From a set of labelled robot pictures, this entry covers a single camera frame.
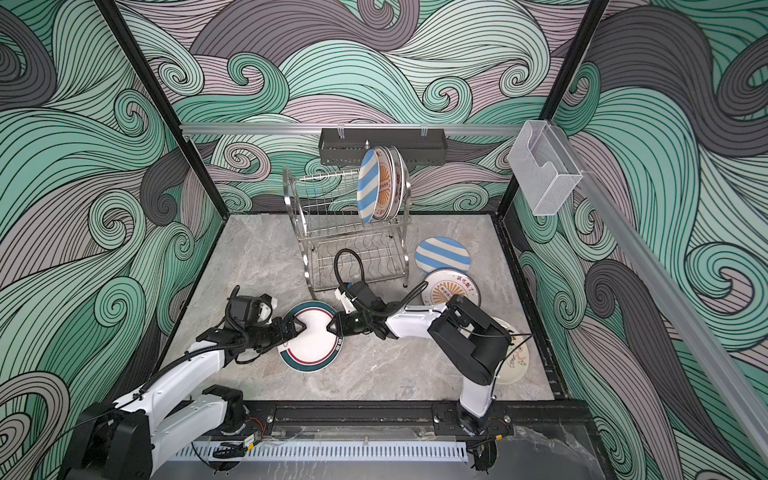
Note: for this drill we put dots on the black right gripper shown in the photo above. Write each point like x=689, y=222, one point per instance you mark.
x=338, y=325

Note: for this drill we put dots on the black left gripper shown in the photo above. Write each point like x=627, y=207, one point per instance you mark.
x=280, y=334

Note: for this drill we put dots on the white plate teal red rim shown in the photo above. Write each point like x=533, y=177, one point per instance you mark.
x=315, y=347

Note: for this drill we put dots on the sunburst plate red green rim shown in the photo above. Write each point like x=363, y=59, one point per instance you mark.
x=443, y=284

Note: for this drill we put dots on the blue cream striped plate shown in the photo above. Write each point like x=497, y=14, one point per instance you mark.
x=368, y=186

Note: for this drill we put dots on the white plate red characters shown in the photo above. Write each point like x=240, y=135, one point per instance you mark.
x=405, y=184

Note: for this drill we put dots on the cream plate small drawings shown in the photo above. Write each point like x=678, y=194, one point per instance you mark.
x=517, y=362

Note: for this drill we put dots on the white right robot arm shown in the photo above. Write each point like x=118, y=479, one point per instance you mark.
x=474, y=342

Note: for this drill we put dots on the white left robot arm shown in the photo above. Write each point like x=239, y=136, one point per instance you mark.
x=143, y=429

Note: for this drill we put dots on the steel two-tier dish rack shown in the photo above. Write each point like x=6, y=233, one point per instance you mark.
x=323, y=211

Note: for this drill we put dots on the blue white striped plate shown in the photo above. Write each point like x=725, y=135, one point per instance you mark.
x=436, y=253

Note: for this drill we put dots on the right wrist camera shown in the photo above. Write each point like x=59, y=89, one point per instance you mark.
x=345, y=301

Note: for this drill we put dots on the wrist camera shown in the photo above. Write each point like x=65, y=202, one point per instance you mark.
x=345, y=301
x=249, y=310

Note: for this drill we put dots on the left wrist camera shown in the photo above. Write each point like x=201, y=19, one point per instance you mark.
x=249, y=310

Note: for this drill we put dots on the white slotted cable duct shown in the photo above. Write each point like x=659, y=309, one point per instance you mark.
x=316, y=451

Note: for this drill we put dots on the black wall-mounted tray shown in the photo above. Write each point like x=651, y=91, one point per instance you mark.
x=345, y=147

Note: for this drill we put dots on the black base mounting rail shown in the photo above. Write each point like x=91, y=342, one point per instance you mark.
x=442, y=418

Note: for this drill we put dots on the clear acrylic wall holder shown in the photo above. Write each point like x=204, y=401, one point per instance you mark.
x=545, y=165

